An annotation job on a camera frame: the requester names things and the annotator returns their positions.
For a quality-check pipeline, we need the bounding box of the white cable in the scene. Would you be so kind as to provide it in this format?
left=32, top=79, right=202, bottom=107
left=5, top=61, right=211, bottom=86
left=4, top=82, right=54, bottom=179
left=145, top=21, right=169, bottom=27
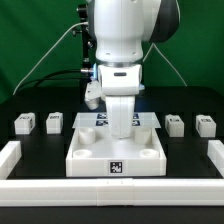
left=12, top=20, right=188, bottom=96

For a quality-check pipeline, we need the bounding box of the white square tabletop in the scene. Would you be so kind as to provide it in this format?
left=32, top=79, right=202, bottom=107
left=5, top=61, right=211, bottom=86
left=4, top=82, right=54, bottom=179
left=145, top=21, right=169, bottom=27
left=66, top=127, right=167, bottom=177

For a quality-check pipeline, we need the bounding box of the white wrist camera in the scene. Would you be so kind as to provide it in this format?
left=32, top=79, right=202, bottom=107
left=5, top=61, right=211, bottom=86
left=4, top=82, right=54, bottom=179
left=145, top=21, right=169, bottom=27
left=84, top=81, right=101, bottom=110

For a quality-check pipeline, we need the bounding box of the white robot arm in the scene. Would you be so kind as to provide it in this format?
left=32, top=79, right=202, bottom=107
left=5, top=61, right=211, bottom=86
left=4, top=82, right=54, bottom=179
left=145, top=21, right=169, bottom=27
left=85, top=0, right=180, bottom=138

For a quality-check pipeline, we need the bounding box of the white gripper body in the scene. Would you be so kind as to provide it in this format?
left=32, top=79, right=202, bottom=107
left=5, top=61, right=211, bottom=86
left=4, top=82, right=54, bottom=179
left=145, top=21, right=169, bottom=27
left=106, top=96, right=135, bottom=138

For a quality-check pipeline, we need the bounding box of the white wall block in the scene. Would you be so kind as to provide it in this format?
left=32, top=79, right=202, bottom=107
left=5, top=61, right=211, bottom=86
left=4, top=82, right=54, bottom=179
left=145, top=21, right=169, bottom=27
left=207, top=140, right=224, bottom=178
left=0, top=141, right=22, bottom=180

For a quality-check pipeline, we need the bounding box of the white sheet with tags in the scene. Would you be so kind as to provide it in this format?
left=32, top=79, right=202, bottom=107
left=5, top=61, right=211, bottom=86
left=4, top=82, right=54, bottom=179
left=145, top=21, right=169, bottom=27
left=73, top=112, right=161, bottom=128

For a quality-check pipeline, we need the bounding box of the white left wall block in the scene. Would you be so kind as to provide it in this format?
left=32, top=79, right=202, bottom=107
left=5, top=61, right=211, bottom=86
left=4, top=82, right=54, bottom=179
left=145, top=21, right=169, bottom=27
left=0, top=141, right=22, bottom=180

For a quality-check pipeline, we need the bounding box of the white right wall block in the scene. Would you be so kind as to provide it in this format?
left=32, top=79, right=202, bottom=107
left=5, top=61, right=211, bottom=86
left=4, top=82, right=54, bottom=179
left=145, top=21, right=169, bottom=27
left=207, top=140, right=224, bottom=178

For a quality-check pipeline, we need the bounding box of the white front wall rail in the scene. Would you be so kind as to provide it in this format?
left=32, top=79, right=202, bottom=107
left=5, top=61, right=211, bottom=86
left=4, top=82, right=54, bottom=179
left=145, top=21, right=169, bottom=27
left=0, top=179, right=224, bottom=207

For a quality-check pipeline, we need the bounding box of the black cable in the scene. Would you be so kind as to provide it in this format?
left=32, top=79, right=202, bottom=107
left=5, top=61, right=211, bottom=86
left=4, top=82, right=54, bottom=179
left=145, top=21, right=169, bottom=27
left=14, top=69, right=88, bottom=94

